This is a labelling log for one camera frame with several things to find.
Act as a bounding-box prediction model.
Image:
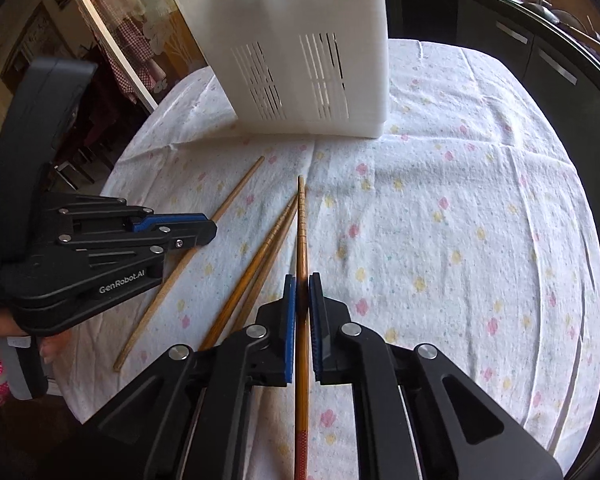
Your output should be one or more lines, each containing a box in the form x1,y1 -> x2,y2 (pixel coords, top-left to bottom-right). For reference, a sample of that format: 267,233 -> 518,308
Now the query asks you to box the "white plastic utensil caddy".
175,0 -> 389,139

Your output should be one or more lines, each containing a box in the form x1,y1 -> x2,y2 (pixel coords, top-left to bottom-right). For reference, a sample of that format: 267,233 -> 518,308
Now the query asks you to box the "dark kitchen counter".
386,0 -> 600,232

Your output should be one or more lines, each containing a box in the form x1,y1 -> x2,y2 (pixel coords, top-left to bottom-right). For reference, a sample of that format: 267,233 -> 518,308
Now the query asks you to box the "brown ridged chopstick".
230,195 -> 298,333

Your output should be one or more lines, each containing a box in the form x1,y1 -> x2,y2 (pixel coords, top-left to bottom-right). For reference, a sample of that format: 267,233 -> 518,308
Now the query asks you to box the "person left hand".
0,310 -> 71,363

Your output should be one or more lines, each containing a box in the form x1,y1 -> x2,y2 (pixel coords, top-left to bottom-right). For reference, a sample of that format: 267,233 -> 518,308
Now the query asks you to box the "white floral tablecloth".
54,40 -> 600,469

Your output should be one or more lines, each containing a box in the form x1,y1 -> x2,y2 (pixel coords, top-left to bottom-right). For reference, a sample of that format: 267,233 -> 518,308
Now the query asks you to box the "glass door with curtain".
76,0 -> 206,112

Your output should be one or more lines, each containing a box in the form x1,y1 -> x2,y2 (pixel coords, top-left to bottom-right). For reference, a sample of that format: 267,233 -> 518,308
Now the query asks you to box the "brown wooden chopstick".
294,176 -> 310,480
198,195 -> 297,350

